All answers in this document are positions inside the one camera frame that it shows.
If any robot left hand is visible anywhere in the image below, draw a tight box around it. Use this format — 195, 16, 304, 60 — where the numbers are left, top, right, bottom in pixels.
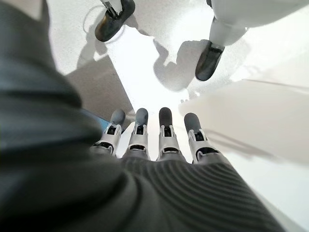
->
0, 2, 286, 232

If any dark built-in dishwasher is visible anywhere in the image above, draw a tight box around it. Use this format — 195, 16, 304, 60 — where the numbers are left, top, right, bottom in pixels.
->
64, 55, 136, 126

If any dark robot foot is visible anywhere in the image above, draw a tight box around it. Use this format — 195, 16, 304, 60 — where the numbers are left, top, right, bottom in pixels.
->
94, 0, 136, 43
195, 40, 225, 82

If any dark robot right foot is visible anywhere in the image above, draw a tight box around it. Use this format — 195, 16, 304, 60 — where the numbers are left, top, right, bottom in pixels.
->
94, 0, 136, 43

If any dark robot left foot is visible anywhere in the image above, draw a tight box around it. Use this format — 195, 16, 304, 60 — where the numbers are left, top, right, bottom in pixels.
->
195, 40, 225, 82

